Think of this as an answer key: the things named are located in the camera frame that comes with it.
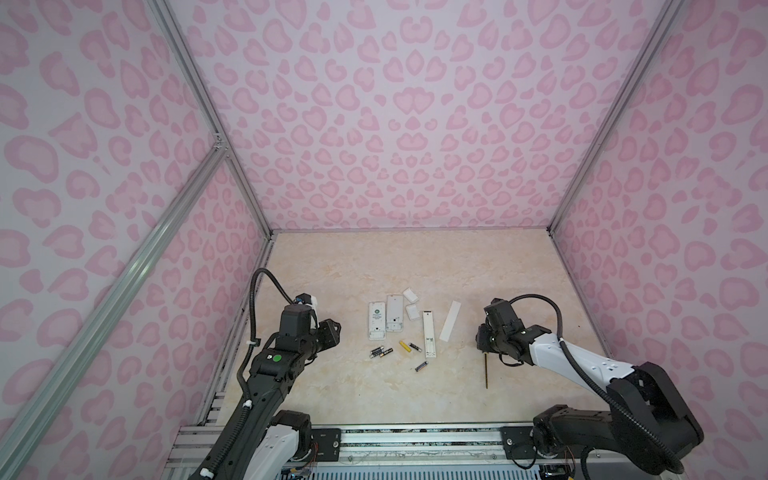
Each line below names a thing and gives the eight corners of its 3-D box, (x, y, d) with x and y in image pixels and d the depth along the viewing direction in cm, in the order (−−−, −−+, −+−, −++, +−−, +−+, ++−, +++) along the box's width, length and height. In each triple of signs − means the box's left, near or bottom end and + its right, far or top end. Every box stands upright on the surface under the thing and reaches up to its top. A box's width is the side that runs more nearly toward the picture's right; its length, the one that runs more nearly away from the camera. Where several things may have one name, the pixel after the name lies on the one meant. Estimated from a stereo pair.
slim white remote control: (425, 357, 89) (426, 354, 87) (422, 313, 98) (423, 310, 97) (435, 357, 89) (436, 354, 87) (432, 313, 98) (432, 310, 97)
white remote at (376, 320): (366, 339, 93) (366, 336, 92) (369, 305, 101) (368, 302, 100) (384, 339, 93) (384, 336, 92) (385, 305, 101) (385, 302, 100)
